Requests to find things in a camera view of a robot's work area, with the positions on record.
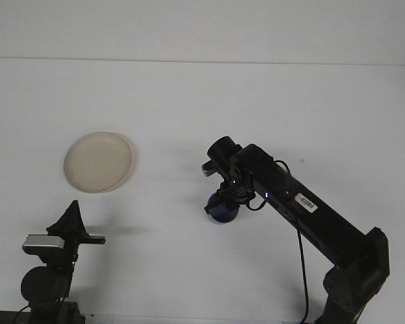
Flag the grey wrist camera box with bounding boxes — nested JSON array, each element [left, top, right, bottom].
[[201, 161, 221, 178], [22, 234, 65, 256]]

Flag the pale blue cup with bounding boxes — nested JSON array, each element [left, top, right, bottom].
[[206, 190, 239, 225]]

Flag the pale round plate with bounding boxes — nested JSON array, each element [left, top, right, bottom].
[[63, 130, 135, 194]]

